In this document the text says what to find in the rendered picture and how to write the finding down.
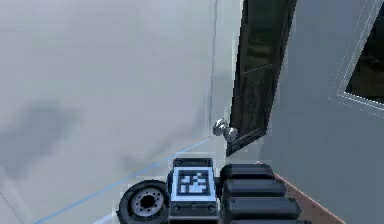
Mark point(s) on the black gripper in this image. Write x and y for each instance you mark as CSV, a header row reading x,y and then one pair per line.
x,y
145,202

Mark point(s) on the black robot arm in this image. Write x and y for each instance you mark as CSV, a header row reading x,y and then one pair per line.
x,y
253,196

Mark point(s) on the silver round door knob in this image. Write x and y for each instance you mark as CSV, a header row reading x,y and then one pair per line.
x,y
225,130

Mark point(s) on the dark room door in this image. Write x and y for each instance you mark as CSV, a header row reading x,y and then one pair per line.
x,y
256,76

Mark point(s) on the dark window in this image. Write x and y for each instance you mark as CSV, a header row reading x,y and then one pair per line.
x,y
368,70

